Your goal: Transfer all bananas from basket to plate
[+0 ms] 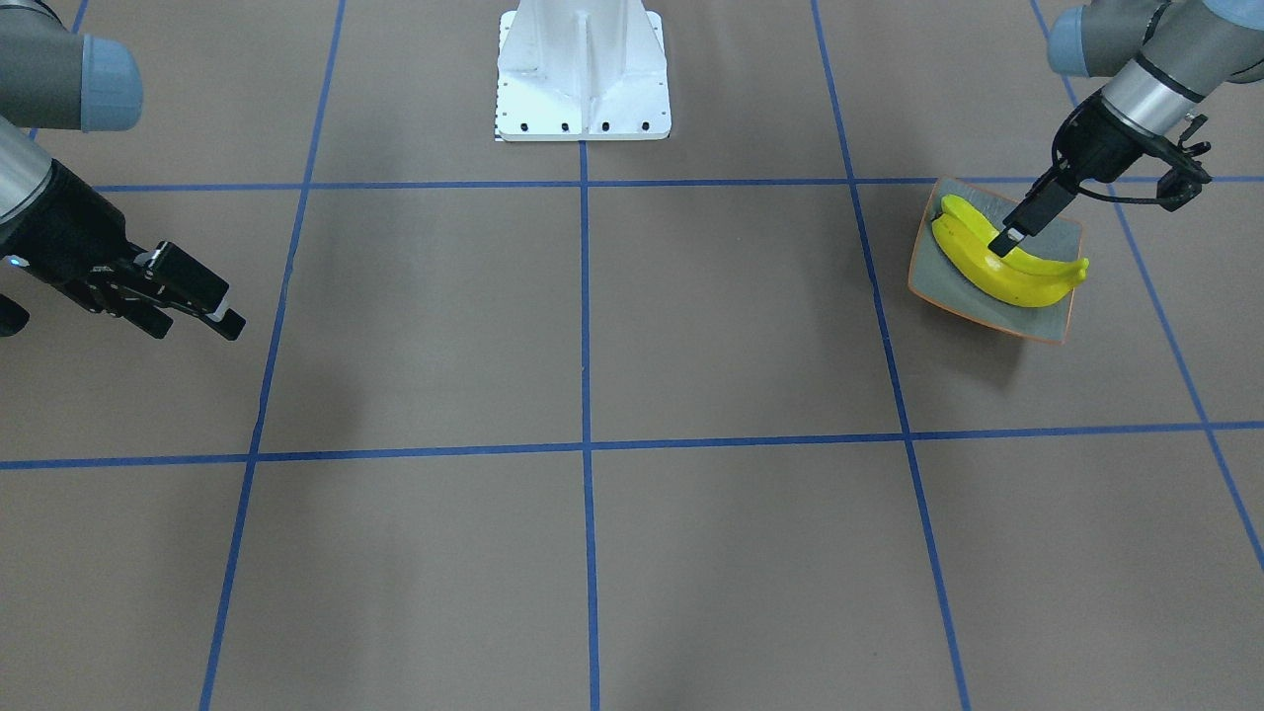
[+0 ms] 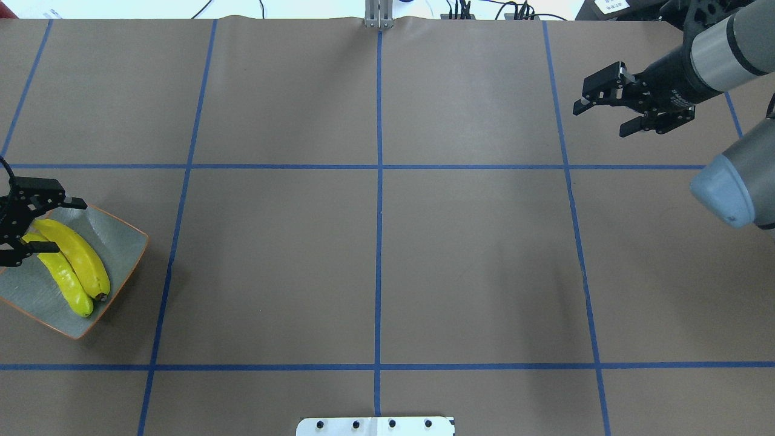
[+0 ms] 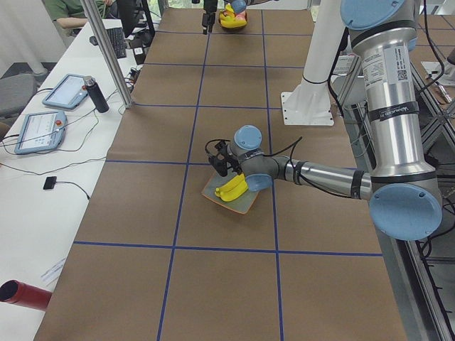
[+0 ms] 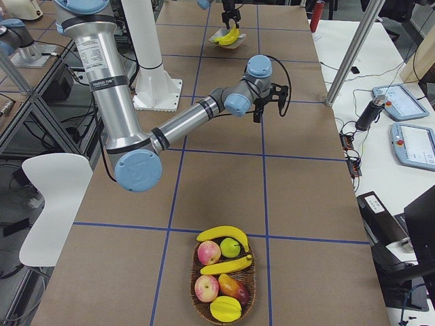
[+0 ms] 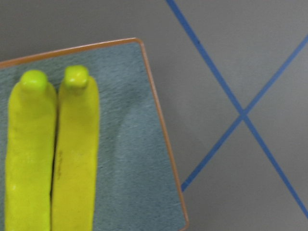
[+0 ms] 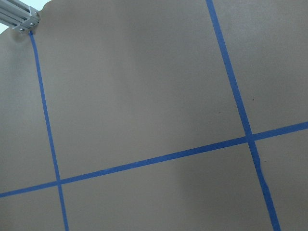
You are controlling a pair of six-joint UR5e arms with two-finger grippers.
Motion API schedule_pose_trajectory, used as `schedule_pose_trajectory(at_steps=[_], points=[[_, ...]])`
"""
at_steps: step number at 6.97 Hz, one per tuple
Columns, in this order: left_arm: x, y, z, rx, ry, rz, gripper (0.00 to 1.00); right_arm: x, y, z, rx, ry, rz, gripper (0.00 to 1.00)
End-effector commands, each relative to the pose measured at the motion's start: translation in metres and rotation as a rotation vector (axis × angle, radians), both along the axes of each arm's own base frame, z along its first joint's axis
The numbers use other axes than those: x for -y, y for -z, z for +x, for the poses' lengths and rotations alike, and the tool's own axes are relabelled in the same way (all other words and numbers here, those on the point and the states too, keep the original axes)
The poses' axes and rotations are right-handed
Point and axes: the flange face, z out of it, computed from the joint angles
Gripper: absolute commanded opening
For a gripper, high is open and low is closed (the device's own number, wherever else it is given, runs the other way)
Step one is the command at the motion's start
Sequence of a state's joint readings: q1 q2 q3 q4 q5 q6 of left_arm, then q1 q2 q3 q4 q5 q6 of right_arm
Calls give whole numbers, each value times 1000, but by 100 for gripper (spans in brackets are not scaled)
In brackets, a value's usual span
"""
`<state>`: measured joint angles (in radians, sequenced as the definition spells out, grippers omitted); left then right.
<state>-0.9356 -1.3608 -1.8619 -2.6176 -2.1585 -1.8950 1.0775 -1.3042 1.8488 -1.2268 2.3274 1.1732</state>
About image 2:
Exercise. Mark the large curved yellow banana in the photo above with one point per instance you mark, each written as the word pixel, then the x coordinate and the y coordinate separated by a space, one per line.
pixel 83 259

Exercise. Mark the small yellow banana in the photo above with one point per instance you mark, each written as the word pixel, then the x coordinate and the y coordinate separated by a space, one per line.
pixel 68 283

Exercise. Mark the grey square plate orange rim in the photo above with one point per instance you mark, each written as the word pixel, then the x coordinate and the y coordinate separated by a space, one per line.
pixel 30 288

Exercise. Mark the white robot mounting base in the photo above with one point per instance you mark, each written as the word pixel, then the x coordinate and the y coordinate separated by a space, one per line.
pixel 407 425

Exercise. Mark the aluminium frame post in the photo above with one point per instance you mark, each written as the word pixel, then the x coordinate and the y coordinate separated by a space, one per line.
pixel 379 14

